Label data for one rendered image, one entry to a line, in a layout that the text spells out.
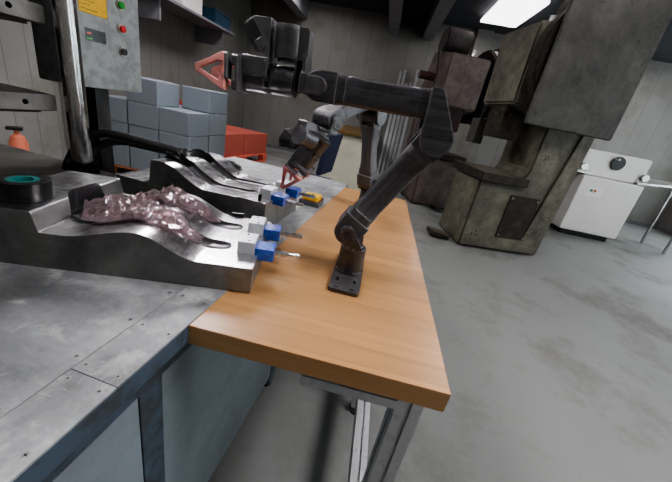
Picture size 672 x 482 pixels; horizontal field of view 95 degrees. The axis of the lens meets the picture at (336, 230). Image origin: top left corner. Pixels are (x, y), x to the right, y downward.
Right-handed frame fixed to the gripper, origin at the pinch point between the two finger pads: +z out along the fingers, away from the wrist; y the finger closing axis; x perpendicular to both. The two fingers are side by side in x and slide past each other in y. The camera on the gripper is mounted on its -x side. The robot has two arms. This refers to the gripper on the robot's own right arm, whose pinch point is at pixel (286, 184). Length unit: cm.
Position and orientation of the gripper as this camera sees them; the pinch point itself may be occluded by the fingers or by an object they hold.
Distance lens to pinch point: 104.1
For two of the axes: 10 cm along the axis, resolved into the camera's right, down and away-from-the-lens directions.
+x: 7.4, 6.7, 0.4
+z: -6.3, 6.7, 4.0
